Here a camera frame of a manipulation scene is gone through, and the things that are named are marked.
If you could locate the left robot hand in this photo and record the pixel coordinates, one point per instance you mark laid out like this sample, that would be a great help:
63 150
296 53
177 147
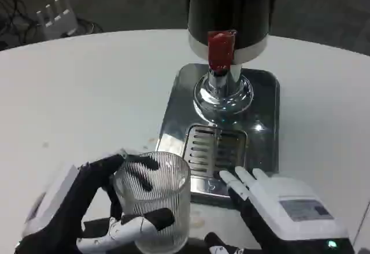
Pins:
66 207

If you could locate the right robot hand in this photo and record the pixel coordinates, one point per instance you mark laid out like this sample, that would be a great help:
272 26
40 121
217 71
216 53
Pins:
289 207

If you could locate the clear ribbed glass cup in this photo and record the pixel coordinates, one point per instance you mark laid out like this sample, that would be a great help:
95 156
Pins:
162 202

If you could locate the steel drip tray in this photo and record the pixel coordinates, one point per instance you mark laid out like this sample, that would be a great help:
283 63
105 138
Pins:
254 138

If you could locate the slotted steel drip grid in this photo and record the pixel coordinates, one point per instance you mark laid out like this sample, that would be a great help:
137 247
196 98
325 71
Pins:
214 150

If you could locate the black drink dispenser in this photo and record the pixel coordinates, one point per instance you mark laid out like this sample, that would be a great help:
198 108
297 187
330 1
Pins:
231 34

